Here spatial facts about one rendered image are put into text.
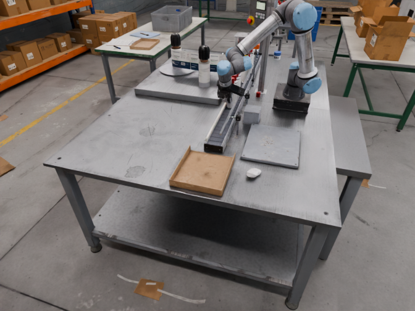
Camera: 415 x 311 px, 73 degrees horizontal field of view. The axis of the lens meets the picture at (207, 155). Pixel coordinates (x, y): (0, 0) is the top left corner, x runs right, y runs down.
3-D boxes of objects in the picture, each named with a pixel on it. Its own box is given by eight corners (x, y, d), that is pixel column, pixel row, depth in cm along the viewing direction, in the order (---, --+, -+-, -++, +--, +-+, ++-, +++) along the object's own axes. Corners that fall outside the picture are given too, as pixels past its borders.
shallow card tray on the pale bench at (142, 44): (141, 41, 342) (141, 37, 340) (160, 42, 338) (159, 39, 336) (129, 49, 316) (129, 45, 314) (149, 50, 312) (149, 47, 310)
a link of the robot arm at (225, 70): (233, 66, 149) (218, 72, 149) (234, 79, 159) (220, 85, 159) (228, 56, 152) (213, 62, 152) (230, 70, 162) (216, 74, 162)
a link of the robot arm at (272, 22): (289, -11, 154) (220, 50, 167) (299, -7, 146) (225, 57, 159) (297, 6, 161) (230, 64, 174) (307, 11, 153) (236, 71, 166)
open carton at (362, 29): (347, 29, 388) (356, -1, 366) (383, 32, 379) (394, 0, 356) (351, 37, 359) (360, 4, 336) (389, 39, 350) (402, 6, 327)
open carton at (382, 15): (352, 38, 356) (362, 5, 333) (399, 41, 344) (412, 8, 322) (357, 49, 322) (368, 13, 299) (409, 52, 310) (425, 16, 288)
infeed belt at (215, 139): (252, 56, 283) (253, 52, 280) (261, 57, 281) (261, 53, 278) (205, 149, 157) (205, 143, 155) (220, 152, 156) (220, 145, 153)
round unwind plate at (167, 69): (168, 62, 259) (168, 60, 258) (199, 65, 252) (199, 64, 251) (154, 74, 235) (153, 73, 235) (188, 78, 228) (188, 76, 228)
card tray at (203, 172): (189, 150, 158) (189, 144, 156) (234, 158, 153) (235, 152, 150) (169, 185, 136) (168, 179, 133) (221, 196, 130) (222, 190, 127)
